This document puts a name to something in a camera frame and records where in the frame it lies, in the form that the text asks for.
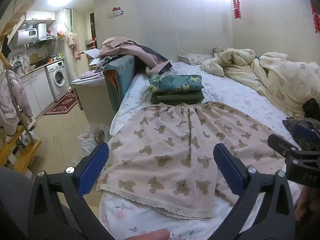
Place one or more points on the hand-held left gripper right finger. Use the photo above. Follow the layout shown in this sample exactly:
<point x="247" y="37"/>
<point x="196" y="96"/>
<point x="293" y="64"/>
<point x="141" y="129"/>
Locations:
<point x="228" y="167"/>

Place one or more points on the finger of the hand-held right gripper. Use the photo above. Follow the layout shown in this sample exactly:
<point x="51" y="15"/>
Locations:
<point x="303" y="133"/>
<point x="281" y="143"/>

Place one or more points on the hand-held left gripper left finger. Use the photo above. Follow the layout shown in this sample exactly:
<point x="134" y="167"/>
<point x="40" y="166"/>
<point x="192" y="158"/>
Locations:
<point x="96" y="166"/>

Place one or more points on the pink bear print pants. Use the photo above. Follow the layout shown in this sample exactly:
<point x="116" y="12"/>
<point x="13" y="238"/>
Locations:
<point x="175" y="135"/>

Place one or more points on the person's right hand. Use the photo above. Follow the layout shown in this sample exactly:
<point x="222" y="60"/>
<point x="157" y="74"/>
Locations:
<point x="303" y="205"/>

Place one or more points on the person's left hand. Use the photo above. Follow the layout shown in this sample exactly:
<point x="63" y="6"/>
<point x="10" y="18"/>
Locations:
<point x="150" y="235"/>

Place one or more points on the grey green crumpled cloth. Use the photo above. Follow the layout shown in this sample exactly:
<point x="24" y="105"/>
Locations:
<point x="292" y="126"/>

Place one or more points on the white plastic bag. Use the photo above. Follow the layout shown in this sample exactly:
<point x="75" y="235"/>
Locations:
<point x="87" y="142"/>

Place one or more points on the cream bear print quilt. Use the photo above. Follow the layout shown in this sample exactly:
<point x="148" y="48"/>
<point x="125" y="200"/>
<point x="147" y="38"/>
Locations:
<point x="275" y="80"/>

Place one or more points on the white side cabinet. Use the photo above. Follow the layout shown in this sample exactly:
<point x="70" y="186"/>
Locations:
<point x="92" y="97"/>

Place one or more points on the white floral bed sheet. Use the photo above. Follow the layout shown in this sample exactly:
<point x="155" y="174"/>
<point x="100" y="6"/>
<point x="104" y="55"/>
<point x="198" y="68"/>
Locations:
<point x="237" y="90"/>

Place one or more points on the red patterned rug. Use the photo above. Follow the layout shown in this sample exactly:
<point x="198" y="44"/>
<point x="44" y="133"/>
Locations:
<point x="62" y="105"/>

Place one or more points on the wooden rack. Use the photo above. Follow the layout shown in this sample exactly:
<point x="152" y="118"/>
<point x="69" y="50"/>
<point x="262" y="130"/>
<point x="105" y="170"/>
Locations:
<point x="22" y="152"/>

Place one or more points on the teal sofa cushion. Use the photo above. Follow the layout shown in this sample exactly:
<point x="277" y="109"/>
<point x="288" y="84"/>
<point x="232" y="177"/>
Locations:
<point x="120" y="80"/>

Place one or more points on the white washing machine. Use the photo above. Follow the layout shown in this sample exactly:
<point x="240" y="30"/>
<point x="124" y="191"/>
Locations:
<point x="58" y="78"/>

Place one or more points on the white kitchen base cabinet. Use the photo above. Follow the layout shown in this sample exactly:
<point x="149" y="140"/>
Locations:
<point x="37" y="90"/>

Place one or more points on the folded green clothes stack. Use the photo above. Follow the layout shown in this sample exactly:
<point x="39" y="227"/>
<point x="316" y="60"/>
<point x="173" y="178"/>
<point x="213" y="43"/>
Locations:
<point x="175" y="82"/>

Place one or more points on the pink padded jacket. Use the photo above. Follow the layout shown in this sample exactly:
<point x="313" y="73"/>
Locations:
<point x="12" y="97"/>

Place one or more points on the white paper sheet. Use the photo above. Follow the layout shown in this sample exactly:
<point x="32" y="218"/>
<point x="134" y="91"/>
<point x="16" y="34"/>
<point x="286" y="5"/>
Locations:
<point x="91" y="53"/>

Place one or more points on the floral pillow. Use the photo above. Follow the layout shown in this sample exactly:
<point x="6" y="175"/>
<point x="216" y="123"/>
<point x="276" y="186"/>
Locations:
<point x="195" y="58"/>

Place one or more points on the red hanging decoration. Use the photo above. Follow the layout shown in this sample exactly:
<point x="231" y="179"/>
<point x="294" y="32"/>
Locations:
<point x="316" y="17"/>
<point x="236" y="5"/>

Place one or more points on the pile of pink clothes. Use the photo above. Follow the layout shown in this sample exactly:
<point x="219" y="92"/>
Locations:
<point x="125" y="47"/>

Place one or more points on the hanging towels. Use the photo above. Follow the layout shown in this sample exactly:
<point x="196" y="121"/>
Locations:
<point x="73" y="45"/>

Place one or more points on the black cloth in pile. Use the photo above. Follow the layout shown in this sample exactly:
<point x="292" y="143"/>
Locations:
<point x="153" y="53"/>

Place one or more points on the range hood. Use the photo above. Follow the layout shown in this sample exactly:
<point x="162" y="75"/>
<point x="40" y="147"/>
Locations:
<point x="46" y="37"/>

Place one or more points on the white water heater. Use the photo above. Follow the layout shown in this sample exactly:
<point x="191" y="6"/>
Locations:
<point x="23" y="36"/>

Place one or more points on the white wall box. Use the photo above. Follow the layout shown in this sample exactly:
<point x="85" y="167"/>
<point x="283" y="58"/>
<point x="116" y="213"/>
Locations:
<point x="116" y="12"/>

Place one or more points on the white wall cabinet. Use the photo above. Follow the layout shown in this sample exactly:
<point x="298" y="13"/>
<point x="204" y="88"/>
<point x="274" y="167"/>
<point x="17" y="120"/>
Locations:
<point x="40" y="15"/>

